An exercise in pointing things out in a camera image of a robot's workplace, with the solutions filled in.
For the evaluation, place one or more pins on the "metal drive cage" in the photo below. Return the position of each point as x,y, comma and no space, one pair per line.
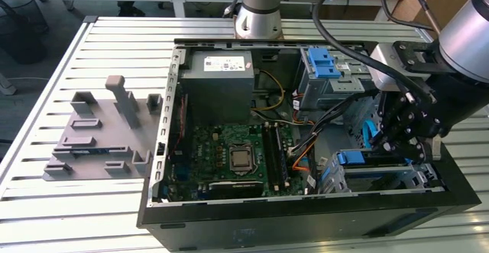
325,92

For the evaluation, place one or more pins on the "black graphics card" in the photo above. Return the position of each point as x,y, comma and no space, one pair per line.
234,190

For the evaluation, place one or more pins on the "black PC case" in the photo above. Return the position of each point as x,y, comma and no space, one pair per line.
268,227

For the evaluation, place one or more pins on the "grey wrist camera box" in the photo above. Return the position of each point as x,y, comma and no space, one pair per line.
389,67

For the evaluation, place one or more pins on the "black RAM slot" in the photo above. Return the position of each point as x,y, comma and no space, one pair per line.
270,155

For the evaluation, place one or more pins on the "black mesh bin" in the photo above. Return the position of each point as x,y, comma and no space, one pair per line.
23,35

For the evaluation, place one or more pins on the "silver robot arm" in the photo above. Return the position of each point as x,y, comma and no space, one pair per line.
469,41

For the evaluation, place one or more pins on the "grey parts rack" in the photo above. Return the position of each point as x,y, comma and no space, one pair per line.
103,138

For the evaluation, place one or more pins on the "silver CPU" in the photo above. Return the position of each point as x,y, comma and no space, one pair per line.
241,159

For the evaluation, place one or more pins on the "CPU socket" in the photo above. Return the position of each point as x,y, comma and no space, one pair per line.
241,146

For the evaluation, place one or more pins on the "black camera bracket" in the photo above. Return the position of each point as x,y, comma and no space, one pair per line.
420,54

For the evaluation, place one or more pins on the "green motherboard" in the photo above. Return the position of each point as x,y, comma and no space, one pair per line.
206,161

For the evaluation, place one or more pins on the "blue plastic drive latch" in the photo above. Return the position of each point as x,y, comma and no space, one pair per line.
322,64

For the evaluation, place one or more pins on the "black chair base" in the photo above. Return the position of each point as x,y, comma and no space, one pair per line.
131,9

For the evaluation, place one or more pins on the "dark RAM stick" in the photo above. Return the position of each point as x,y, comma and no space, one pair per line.
284,161

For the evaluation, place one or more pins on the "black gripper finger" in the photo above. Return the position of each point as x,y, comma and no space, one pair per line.
419,147
397,115

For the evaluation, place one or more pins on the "white metal stand foot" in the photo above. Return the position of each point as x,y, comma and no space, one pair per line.
7,87

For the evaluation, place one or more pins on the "grey power supply unit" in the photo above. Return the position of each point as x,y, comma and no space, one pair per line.
218,98

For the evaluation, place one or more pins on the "metal disk bay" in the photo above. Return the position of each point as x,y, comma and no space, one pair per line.
383,170

